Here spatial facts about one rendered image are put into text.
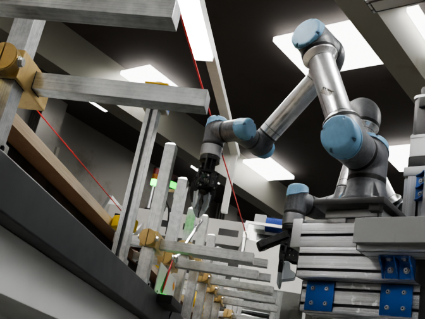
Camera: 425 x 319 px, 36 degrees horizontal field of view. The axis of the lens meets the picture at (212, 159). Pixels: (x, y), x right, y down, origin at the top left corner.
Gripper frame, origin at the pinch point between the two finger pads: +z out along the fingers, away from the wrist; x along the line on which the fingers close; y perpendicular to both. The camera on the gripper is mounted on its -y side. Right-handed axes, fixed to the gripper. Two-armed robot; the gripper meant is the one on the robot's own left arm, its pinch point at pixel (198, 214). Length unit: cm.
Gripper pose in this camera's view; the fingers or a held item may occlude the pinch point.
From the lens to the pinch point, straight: 219.6
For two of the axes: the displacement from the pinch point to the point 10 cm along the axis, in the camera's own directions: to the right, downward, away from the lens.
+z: -1.8, 9.2, -3.6
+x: 9.6, 2.4, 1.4
